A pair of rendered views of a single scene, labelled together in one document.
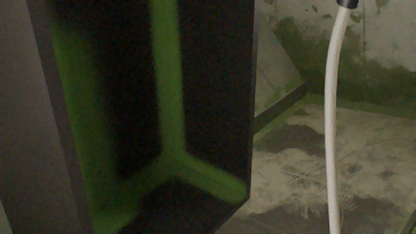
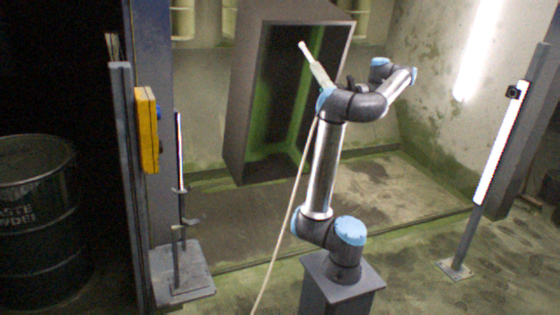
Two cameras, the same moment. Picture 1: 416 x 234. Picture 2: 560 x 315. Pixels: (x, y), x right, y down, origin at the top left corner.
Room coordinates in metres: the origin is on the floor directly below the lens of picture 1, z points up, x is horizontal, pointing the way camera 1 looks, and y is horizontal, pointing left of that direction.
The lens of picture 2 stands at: (-1.29, -0.72, 1.98)
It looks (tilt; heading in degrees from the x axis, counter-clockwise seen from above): 28 degrees down; 23
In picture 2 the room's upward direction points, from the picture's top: 5 degrees clockwise
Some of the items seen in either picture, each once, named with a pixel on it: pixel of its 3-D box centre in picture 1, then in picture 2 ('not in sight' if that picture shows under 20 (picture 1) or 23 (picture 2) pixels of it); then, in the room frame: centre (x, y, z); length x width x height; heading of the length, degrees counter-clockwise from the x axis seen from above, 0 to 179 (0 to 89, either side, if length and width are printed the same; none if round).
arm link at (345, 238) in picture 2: not in sight; (346, 239); (0.14, -0.50, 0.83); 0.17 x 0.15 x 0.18; 86
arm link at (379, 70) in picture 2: not in sight; (380, 70); (0.76, -0.39, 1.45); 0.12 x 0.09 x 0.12; 86
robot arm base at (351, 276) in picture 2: not in sight; (343, 262); (0.14, -0.50, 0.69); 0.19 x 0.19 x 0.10
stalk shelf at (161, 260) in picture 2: not in sight; (178, 270); (-0.36, 0.06, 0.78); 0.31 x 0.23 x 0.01; 50
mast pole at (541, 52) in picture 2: not in sight; (493, 173); (1.26, -1.13, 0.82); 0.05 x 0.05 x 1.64; 50
